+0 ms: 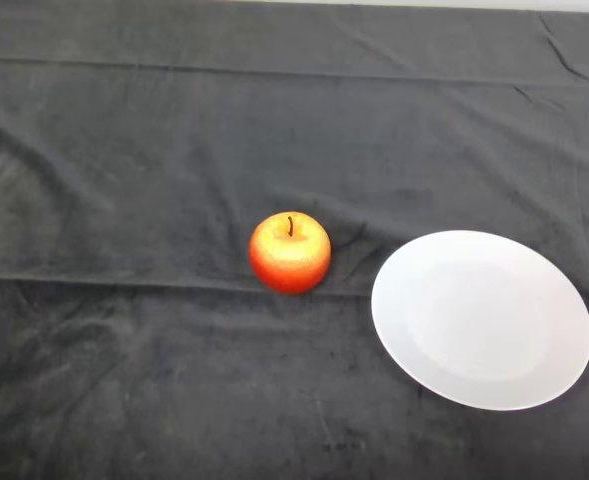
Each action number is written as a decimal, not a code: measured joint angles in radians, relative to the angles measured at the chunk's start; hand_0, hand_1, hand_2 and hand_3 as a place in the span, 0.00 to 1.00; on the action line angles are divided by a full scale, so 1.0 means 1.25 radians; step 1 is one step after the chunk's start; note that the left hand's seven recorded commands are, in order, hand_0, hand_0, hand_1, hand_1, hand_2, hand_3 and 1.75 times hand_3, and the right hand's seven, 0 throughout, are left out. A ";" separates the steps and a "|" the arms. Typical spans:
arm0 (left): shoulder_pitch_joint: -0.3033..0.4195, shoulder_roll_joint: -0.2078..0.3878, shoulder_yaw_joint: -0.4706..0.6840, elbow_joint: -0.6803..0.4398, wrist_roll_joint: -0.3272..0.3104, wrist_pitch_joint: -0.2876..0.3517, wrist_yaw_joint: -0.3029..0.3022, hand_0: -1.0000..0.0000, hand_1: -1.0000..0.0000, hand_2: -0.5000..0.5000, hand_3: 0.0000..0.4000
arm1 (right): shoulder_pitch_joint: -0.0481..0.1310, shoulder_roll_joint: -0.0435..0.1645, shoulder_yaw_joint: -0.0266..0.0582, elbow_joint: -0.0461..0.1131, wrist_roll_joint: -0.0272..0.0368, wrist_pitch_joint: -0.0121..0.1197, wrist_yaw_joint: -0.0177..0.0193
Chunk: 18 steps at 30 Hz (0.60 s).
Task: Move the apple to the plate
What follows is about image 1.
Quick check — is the red yellow apple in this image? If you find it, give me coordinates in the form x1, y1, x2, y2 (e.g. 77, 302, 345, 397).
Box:
248, 211, 333, 296

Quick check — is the white round plate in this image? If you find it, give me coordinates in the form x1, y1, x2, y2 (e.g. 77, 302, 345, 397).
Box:
370, 229, 589, 412

